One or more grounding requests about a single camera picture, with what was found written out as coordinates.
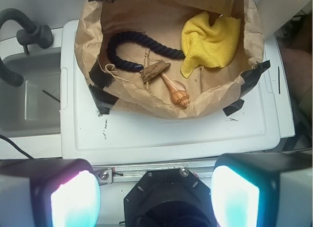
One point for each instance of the grey toy sink basin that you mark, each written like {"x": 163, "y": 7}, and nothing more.
{"x": 33, "y": 108}

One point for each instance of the yellow cloth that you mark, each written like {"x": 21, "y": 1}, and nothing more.
{"x": 211, "y": 46}

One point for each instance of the grey toy faucet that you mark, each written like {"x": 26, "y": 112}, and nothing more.
{"x": 31, "y": 33}

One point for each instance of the brown wood piece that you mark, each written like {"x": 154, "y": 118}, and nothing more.
{"x": 150, "y": 72}

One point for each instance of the aluminium rail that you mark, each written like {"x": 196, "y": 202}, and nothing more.
{"x": 200, "y": 168}

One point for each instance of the brown paper bag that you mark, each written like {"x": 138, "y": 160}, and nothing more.
{"x": 116, "y": 39}

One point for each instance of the black octagonal mount plate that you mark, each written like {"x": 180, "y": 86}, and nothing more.
{"x": 169, "y": 202}

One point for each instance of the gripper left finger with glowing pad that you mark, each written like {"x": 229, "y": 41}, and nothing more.
{"x": 48, "y": 193}

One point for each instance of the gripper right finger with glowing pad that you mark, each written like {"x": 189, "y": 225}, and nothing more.
{"x": 263, "y": 189}

